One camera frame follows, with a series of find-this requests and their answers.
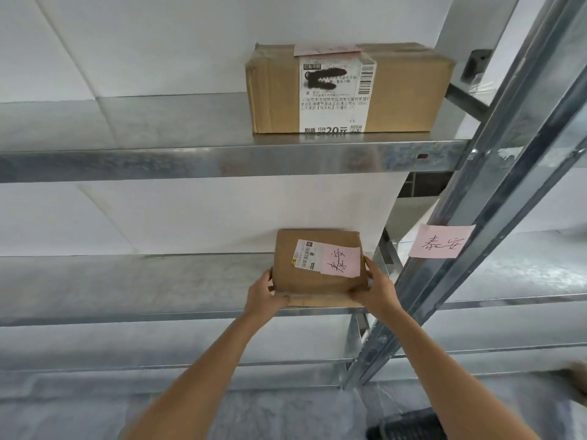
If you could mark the person's right hand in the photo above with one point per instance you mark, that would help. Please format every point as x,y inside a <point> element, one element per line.
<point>378,295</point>

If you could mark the person's left hand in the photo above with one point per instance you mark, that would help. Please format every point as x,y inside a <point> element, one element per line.
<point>259,297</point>

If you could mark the person's right thumb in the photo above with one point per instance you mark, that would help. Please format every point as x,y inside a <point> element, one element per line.
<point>358,295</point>

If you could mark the person's left thumb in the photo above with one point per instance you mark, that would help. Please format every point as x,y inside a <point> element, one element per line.
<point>282,300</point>

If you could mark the small brown cardboard box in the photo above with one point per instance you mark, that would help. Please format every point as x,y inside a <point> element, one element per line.
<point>302,284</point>

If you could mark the person's right forearm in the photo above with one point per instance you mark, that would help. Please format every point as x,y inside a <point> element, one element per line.
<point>440,371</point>

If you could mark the person's left forearm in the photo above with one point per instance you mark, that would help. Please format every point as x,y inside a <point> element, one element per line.
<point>206,371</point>

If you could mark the pink note on small box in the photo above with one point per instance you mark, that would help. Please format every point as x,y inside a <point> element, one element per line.
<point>339,262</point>

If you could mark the white label on small box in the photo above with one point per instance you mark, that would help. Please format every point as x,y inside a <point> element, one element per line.
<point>305,255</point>

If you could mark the black ribbed object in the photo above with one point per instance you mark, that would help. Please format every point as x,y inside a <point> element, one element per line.
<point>408,426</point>

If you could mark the metal shelf board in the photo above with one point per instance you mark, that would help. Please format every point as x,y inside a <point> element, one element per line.
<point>137,364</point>
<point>137,288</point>
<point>183,155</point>
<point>513,274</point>

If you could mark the white shipping label, large box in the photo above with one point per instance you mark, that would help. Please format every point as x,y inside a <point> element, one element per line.
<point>337,105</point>

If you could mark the large brown cardboard box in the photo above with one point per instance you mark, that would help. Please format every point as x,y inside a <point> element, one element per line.
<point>275,96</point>

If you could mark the pink note on large box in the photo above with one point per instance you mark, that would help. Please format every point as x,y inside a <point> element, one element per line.
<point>323,49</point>

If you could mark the pink note on metal post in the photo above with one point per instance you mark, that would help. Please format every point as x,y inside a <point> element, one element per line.
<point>440,241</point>

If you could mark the slanted metal rack post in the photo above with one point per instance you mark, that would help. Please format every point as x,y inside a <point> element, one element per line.
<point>500,146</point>

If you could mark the black wall bracket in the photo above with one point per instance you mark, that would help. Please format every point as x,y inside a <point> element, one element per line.
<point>474,66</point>

